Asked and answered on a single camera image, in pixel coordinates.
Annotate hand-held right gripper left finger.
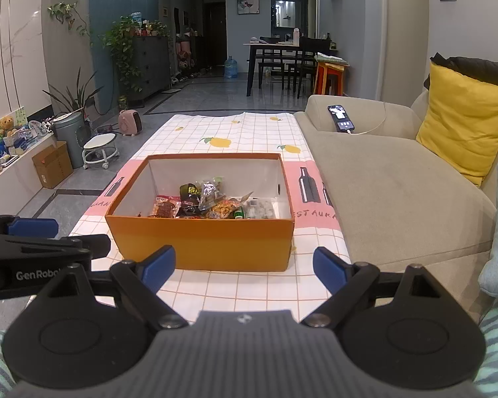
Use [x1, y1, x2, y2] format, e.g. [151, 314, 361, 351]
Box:
[35, 245, 189, 330]

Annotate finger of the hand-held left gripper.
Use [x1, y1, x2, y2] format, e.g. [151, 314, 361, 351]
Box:
[0, 234, 111, 262]
[0, 210, 59, 239]

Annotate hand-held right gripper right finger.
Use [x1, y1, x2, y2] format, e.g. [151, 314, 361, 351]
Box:
[301, 246, 443, 330]

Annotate orange cardboard box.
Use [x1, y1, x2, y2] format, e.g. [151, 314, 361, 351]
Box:
[105, 153, 295, 273]

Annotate brown spicy meat packet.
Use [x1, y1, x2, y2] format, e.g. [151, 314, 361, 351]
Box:
[151, 196, 181, 218]

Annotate black egg snack packet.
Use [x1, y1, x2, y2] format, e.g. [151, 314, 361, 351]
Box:
[179, 183, 201, 216]

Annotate clear peanut packet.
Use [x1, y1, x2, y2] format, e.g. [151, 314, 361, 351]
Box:
[207, 198, 241, 220]

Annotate clear packet white label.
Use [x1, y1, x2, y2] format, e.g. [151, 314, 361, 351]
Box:
[199, 179, 225, 210]

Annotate transparent plastic packet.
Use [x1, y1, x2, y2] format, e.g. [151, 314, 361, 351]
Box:
[245, 199, 281, 220]

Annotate low white console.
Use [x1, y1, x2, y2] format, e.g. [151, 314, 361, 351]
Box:
[0, 149, 59, 204]

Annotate brown cardboard carton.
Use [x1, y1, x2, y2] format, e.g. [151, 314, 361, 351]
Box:
[32, 141, 74, 189]

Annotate beige sofa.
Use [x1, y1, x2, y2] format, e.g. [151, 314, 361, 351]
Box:
[294, 89, 498, 328]

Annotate grey plant pot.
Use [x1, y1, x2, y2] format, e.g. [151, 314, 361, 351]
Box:
[52, 110, 88, 169]

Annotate white round rolling stool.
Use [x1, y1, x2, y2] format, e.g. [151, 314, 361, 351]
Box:
[82, 133, 120, 170]

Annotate green picture card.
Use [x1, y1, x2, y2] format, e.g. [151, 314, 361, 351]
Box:
[0, 107, 28, 139]

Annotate pink space heater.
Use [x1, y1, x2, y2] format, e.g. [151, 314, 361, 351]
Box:
[118, 109, 144, 137]

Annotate long-leaf potted plant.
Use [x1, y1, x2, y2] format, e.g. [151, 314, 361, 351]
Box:
[42, 66, 104, 114]

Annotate black smartphone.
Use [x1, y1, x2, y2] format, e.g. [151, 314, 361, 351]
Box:
[327, 105, 356, 133]

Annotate grey drawer cabinet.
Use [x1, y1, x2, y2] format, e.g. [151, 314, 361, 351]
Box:
[130, 35, 172, 100]

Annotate orange stool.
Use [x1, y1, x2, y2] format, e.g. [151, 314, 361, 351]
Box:
[314, 61, 347, 97]

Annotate trailing green plant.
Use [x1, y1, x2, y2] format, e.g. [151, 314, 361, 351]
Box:
[102, 17, 144, 94]

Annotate yellow cushion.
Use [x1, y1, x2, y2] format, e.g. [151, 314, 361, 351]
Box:
[416, 62, 498, 187]

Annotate dark dining chair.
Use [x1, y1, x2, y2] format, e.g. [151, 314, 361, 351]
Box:
[296, 37, 333, 99]
[257, 50, 299, 90]

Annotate folded green cloth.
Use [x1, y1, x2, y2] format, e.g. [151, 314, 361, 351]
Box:
[315, 52, 350, 67]

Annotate dining table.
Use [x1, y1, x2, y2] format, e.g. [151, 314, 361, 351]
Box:
[243, 41, 320, 97]

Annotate dark brown cushion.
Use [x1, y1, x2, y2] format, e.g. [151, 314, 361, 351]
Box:
[424, 52, 498, 90]

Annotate white charging cable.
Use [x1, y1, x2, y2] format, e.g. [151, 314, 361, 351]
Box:
[349, 103, 386, 135]

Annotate hanging wall plant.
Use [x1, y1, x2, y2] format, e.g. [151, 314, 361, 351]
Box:
[47, 2, 90, 38]

